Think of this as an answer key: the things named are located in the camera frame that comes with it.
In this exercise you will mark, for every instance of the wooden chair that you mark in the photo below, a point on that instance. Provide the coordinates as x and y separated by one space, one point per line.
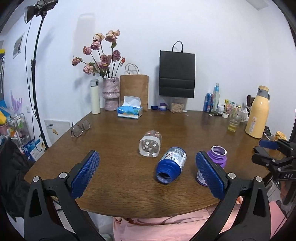
249 102

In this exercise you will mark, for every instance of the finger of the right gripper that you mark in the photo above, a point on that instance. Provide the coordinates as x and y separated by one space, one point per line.
261 157
281 145

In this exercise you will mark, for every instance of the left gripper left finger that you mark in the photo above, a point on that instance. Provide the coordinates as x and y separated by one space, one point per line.
51 211

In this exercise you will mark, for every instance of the glass of yellow liquid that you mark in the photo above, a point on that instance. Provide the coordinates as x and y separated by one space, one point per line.
234 122

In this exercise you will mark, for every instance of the dried pink flowers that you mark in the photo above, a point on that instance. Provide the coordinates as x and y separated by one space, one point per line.
105 58

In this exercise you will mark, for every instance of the white booklet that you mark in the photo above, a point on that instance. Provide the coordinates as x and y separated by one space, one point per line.
56 128

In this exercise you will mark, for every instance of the purple supplement bottle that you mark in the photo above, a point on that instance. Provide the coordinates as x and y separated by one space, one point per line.
218 155

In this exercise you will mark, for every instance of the cream thermos bottle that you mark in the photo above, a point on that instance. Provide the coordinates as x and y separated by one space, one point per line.
95 96

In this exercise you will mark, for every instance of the blue tissue box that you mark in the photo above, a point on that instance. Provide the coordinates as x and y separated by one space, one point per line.
131 108

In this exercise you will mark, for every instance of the clear tall bottle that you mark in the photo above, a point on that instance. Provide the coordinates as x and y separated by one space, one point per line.
215 99

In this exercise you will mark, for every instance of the yellow thermos jug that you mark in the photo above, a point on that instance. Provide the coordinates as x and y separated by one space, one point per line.
259 113

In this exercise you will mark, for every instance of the blue supplement bottle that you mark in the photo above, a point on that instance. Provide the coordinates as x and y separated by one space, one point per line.
171 165

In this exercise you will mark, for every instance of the brown paper bag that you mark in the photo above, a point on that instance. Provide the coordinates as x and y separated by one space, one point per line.
134 84

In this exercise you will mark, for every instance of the eyeglasses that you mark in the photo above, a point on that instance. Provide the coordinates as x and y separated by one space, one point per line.
78 130

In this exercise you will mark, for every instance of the clear plastic bottle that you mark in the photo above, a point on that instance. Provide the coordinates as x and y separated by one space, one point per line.
150 144

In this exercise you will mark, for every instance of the colourful snack bags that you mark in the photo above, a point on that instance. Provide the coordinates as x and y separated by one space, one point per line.
231 108

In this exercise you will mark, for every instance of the small purple white jar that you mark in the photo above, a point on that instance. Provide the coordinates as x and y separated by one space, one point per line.
163 106

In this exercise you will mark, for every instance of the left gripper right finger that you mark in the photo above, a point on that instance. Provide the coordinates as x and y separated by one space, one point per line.
253 220

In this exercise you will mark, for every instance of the clear jar of oats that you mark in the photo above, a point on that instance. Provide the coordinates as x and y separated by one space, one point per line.
177 104

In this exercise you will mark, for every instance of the pink trousers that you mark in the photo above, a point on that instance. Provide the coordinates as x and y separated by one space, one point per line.
182 227

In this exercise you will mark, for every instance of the storage rack with clutter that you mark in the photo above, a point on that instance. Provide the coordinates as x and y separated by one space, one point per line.
15 127

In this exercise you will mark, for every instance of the black paper bag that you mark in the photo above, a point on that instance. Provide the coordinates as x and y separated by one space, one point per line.
177 71

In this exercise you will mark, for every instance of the pink ceramic vase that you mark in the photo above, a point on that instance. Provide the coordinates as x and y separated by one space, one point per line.
111 93

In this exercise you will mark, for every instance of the blue snack package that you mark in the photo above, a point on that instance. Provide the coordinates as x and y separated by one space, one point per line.
207 102

